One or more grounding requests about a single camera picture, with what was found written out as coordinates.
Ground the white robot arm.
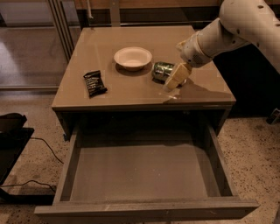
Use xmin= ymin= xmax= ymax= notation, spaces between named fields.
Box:
xmin=164 ymin=0 xmax=280 ymax=92

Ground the white paper bowl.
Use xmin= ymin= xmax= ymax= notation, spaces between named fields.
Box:
xmin=114 ymin=47 xmax=152 ymax=71

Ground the black snack bar wrapper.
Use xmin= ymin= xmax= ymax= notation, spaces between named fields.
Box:
xmin=83 ymin=70 xmax=108 ymax=97

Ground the black cable on floor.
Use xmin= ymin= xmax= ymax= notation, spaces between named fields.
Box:
xmin=0 ymin=136 xmax=65 ymax=193

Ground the open grey top drawer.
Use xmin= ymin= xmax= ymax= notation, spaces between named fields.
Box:
xmin=35 ymin=124 xmax=258 ymax=224

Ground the grey drawer cabinet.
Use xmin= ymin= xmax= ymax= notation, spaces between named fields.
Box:
xmin=52 ymin=26 xmax=235 ymax=137

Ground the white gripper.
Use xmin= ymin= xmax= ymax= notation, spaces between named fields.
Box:
xmin=164 ymin=31 xmax=213 ymax=92

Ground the black furniture at left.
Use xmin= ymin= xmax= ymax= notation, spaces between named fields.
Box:
xmin=0 ymin=113 xmax=54 ymax=205

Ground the green soda can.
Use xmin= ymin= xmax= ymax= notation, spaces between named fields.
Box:
xmin=151 ymin=61 xmax=176 ymax=84

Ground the metal railing frame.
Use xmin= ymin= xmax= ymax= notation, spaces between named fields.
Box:
xmin=44 ymin=0 xmax=224 ymax=59

